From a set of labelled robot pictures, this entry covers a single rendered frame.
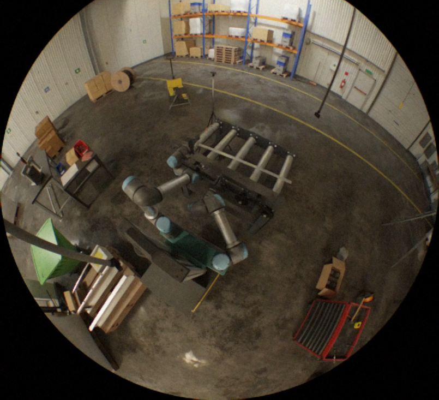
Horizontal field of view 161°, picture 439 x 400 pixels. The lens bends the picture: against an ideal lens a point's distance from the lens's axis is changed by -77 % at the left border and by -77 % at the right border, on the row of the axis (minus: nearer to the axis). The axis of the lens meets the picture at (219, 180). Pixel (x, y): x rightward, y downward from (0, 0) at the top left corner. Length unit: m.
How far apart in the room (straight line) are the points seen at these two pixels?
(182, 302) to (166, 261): 1.01
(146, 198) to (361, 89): 10.29
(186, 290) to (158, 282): 0.27
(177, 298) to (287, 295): 1.65
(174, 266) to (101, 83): 8.01
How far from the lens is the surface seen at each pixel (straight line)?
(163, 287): 1.59
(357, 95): 10.33
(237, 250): 1.12
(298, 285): 2.69
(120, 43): 11.73
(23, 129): 10.71
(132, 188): 0.91
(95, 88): 8.12
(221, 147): 2.03
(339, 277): 3.00
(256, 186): 1.41
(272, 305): 2.57
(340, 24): 9.99
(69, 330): 3.15
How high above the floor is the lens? 2.34
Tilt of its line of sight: 57 degrees down
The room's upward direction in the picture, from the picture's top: 3 degrees clockwise
